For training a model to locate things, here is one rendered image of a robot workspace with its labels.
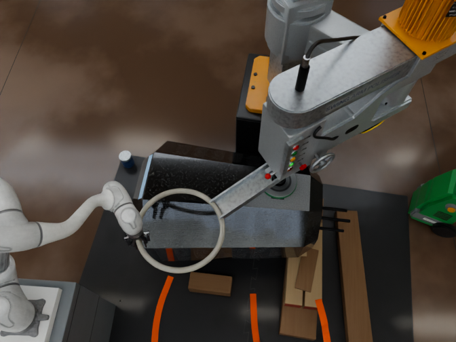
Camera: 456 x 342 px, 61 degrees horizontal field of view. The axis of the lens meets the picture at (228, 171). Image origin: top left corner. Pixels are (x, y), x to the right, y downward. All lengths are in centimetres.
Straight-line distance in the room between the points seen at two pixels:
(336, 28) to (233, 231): 127
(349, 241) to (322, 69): 167
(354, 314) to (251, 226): 104
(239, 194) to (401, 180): 172
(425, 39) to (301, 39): 67
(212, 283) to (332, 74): 172
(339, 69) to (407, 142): 210
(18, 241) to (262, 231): 133
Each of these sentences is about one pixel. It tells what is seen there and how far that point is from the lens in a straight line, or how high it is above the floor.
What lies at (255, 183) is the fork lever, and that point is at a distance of 220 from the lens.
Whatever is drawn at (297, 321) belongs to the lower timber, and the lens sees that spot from 286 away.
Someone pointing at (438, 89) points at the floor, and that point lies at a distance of 423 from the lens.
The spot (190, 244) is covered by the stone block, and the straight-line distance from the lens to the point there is 243.
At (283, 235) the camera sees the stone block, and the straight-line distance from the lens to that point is 237.
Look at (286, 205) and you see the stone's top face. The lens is 231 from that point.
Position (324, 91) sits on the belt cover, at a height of 167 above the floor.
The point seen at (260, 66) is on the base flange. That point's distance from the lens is 291.
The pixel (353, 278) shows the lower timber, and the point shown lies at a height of 9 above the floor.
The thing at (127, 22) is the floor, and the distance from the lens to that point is 455.
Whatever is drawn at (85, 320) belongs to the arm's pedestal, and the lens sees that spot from 253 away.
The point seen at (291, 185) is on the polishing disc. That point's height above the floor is 83.
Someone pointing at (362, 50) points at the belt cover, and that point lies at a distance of 183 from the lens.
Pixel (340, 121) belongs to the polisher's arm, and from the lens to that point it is 195.
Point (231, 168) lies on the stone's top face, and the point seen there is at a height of 80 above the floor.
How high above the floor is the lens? 292
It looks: 62 degrees down
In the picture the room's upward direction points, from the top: 2 degrees counter-clockwise
